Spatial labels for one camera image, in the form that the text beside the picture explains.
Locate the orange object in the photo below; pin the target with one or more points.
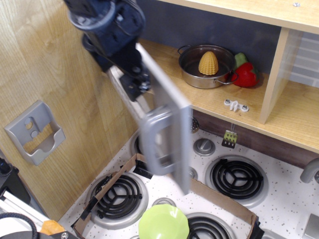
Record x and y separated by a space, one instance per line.
51 227

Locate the black device at left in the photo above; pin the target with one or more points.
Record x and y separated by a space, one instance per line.
11 182

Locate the white door latch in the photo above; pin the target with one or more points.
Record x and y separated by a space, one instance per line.
236 106

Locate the green toy spatula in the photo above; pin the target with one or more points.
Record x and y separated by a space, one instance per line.
230 137

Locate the brown cardboard strip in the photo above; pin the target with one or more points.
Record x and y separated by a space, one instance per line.
164 190

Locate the grey toy faucet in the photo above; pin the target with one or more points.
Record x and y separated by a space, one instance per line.
311 171

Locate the front right stove burner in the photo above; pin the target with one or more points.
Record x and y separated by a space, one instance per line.
207 226

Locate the steel cooking pot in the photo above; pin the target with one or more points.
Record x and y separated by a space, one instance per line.
189 57

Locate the silver toy strainer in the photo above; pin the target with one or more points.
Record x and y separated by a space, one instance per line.
194 125

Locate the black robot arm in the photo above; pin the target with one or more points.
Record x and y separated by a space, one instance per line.
79 13

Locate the back right stove burner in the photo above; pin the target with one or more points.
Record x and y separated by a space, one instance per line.
239 178

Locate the front left stove burner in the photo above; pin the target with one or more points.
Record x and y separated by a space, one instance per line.
123 204

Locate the silver microwave door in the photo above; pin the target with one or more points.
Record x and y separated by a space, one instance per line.
164 124

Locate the yellow toy corn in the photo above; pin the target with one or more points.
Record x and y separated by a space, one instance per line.
208 64

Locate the grey wall holder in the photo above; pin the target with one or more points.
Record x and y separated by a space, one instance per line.
28 125

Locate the back left stove burner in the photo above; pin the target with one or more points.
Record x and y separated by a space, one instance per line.
135 146

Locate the green plastic plate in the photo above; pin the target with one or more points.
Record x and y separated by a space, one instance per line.
163 222

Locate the stove burner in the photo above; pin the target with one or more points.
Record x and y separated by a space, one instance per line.
123 204
207 226
135 146
239 178

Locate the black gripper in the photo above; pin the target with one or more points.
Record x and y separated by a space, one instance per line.
114 33

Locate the red toy pepper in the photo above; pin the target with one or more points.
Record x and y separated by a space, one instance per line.
246 76

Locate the grey stove knob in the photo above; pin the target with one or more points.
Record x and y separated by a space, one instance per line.
204 147

